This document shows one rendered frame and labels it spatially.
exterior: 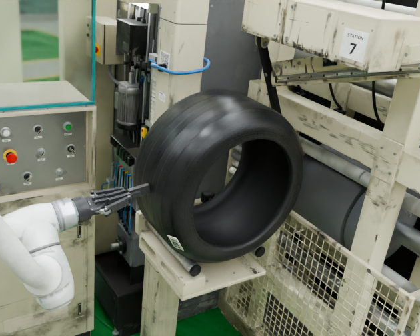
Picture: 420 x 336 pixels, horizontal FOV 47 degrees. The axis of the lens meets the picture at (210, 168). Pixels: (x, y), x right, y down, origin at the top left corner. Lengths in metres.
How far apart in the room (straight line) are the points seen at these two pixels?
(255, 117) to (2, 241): 0.80
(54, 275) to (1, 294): 1.01
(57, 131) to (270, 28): 0.95
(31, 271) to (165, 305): 1.12
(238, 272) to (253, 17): 0.93
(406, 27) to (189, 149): 0.69
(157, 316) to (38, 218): 1.04
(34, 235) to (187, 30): 0.85
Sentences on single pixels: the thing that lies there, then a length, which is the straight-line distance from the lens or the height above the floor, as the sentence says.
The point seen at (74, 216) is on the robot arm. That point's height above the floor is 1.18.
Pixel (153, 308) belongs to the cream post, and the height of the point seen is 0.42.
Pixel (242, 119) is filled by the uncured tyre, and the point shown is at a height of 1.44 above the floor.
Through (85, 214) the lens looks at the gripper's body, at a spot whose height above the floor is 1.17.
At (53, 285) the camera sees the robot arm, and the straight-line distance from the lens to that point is 1.35.
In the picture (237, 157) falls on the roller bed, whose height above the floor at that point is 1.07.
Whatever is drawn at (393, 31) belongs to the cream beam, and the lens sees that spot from 1.45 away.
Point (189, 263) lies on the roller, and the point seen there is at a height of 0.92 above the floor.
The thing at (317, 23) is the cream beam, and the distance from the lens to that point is 1.55.
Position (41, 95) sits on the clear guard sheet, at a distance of 1.99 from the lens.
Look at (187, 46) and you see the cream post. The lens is 1.75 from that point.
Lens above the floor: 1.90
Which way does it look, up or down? 24 degrees down
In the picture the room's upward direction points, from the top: 7 degrees clockwise
